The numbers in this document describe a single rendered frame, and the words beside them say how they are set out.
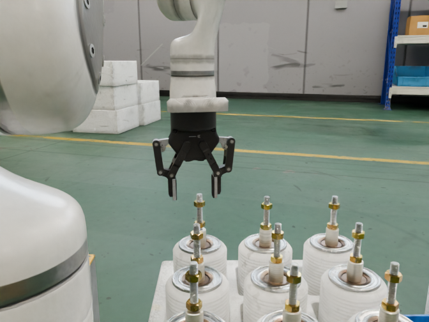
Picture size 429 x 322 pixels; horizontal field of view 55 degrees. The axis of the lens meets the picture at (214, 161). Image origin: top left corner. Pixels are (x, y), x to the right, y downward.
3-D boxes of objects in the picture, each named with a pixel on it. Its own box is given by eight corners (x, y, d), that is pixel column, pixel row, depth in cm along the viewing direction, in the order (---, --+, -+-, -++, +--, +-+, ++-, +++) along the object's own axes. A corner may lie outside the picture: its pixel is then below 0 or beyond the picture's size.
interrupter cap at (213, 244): (214, 235, 77) (214, 232, 77) (226, 253, 70) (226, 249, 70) (175, 239, 75) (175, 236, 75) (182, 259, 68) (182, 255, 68)
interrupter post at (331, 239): (335, 249, 71) (337, 232, 71) (322, 246, 73) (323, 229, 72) (339, 244, 73) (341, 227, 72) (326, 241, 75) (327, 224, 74)
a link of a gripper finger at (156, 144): (158, 137, 68) (167, 169, 70) (147, 139, 68) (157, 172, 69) (158, 140, 65) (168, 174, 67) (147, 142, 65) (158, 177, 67)
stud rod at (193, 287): (198, 316, 50) (197, 260, 48) (198, 321, 49) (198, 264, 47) (189, 317, 50) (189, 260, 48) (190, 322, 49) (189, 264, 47)
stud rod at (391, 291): (391, 322, 49) (398, 266, 47) (382, 319, 50) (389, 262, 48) (394, 319, 50) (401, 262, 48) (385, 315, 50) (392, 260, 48)
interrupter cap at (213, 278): (165, 292, 58) (165, 287, 58) (180, 266, 66) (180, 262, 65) (216, 298, 57) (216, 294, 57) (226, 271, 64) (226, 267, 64)
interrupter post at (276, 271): (271, 285, 60) (272, 266, 59) (265, 277, 62) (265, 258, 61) (286, 283, 61) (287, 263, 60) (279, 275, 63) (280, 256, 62)
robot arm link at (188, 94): (167, 114, 59) (166, 69, 57) (163, 106, 69) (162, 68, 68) (229, 112, 60) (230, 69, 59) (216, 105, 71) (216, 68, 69)
